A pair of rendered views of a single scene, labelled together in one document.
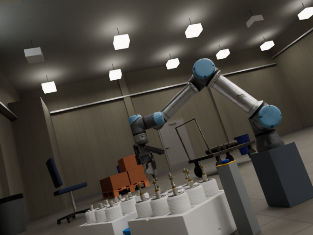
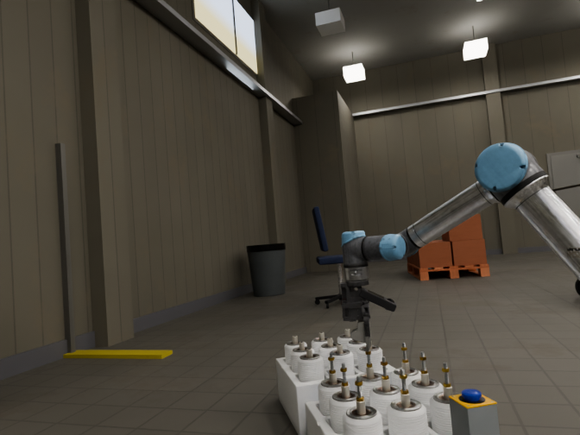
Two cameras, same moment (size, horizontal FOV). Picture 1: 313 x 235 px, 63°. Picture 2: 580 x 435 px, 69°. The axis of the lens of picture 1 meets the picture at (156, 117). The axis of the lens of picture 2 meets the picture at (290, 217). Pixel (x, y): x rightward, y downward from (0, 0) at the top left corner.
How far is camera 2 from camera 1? 0.60 m
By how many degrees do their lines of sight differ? 35
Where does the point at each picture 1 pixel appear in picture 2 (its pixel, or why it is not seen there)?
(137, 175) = (469, 253)
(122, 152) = not seen: hidden behind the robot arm
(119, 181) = (432, 255)
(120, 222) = (311, 389)
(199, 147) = not seen: outside the picture
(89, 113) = (416, 120)
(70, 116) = (383, 123)
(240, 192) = not seen: outside the picture
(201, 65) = (494, 160)
